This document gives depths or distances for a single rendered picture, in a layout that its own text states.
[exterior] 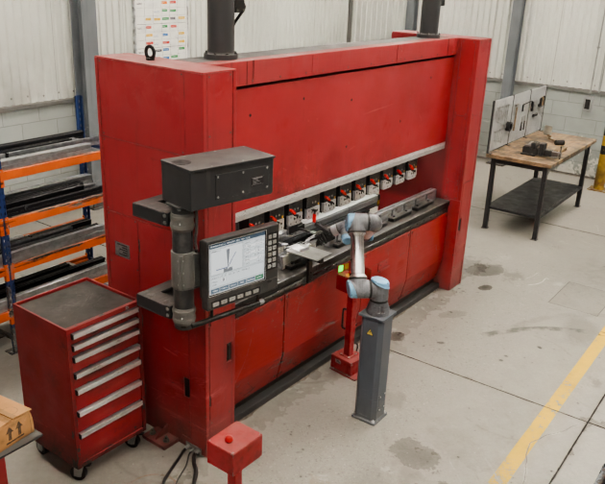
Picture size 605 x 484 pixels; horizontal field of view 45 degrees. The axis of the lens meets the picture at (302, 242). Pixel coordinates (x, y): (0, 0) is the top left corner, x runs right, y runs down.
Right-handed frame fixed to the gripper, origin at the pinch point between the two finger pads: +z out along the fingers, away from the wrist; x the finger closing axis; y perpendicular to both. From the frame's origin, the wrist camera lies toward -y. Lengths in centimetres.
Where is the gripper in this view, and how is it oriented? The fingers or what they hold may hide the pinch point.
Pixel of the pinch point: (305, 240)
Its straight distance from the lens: 510.5
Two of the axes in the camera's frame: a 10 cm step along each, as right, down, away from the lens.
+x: 1.3, -3.5, 9.3
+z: -8.8, 4.0, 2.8
